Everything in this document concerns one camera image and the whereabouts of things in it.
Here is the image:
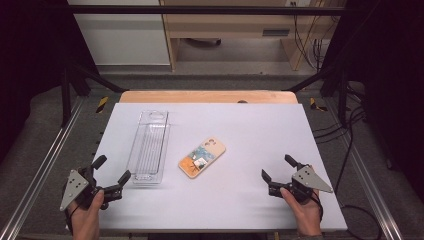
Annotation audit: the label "black frame strut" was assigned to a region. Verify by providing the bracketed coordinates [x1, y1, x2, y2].
[61, 62, 128, 128]
[283, 62, 350, 128]

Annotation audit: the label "grey desk drawer handle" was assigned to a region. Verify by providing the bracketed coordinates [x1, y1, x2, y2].
[262, 28, 291, 37]

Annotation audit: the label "wooden desk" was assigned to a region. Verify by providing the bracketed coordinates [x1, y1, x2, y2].
[159, 0, 348, 72]

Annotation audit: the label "wooden table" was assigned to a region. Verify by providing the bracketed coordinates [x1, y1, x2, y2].
[118, 89, 299, 105]

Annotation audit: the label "white power socket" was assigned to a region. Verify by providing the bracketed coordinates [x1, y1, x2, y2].
[285, 0, 313, 8]

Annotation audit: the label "grey blurred object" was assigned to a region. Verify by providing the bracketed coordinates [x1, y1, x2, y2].
[185, 37, 222, 47]

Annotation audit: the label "black floor cables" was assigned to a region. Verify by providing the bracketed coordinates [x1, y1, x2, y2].
[313, 83, 384, 240]

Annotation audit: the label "black yellow tape marker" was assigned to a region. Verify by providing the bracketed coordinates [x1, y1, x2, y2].
[96, 96, 110, 114]
[309, 97, 329, 113]

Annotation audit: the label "white cabinet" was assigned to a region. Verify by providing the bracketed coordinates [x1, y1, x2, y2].
[67, 0, 171, 66]

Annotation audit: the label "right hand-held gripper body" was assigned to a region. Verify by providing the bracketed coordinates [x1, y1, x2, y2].
[268, 163, 334, 204]

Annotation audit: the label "clear plastic container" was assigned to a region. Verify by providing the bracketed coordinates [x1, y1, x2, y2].
[126, 110, 171, 185]

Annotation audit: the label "black hanging cables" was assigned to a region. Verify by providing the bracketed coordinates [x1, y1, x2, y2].
[291, 2, 332, 72]

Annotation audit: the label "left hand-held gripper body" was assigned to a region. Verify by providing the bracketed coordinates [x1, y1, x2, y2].
[59, 165, 124, 212]

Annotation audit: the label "aluminium frame rail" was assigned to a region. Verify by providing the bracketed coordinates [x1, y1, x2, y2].
[0, 95, 86, 240]
[323, 99, 405, 240]

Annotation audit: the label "beige patterned phone case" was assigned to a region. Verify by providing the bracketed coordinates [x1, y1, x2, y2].
[178, 136, 227, 179]

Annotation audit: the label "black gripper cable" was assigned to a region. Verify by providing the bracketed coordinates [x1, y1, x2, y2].
[63, 203, 82, 235]
[310, 190, 325, 223]

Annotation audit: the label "black horizontal frame bar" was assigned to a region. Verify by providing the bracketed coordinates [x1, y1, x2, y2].
[66, 4, 348, 15]

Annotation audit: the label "person's left hand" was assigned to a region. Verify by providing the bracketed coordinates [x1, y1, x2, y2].
[67, 189, 105, 240]

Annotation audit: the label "person's right hand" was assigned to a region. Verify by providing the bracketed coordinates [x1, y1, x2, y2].
[279, 187, 324, 238]

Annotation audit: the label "dark curtain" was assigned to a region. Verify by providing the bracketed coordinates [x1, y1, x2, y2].
[328, 0, 424, 193]
[0, 0, 98, 163]

